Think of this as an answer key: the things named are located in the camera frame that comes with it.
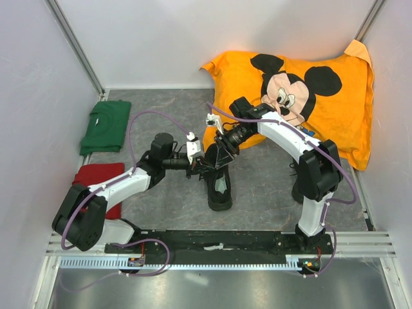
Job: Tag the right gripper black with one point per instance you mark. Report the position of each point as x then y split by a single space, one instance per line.
224 154

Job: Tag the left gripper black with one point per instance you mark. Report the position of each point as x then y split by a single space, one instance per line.
199 165

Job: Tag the black shoe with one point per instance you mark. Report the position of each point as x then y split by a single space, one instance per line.
218 189
297 195

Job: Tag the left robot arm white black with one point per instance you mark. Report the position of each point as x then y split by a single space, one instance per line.
81 219

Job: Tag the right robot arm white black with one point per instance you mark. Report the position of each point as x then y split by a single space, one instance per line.
317 163

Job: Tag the green folded shirt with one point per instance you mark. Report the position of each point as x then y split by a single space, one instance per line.
107 126

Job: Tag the red folded shirt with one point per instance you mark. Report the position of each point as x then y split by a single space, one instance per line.
92 174

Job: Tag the orange Mickey Mouse pillow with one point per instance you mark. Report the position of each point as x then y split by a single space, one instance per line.
328 100

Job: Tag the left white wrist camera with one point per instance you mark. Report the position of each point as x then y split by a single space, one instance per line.
194 147

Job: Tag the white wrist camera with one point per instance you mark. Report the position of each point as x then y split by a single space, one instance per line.
214 125
194 147

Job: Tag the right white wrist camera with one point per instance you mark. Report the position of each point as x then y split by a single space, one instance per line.
214 125

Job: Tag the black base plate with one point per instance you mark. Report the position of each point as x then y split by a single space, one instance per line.
265 241

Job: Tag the aluminium front rail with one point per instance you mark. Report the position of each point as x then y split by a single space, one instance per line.
370 244

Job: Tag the left aluminium frame post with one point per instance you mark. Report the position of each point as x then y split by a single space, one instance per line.
75 44

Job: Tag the aluminium frame post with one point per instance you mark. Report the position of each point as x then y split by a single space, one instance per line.
75 44
369 19

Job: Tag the right aluminium frame post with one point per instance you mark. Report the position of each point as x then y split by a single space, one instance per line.
369 19

